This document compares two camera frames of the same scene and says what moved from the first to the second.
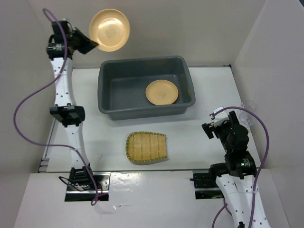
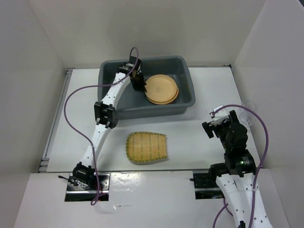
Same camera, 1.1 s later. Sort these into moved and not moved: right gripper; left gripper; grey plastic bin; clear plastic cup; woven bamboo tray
Moved: left gripper
Not moved: right gripper; clear plastic cup; grey plastic bin; woven bamboo tray
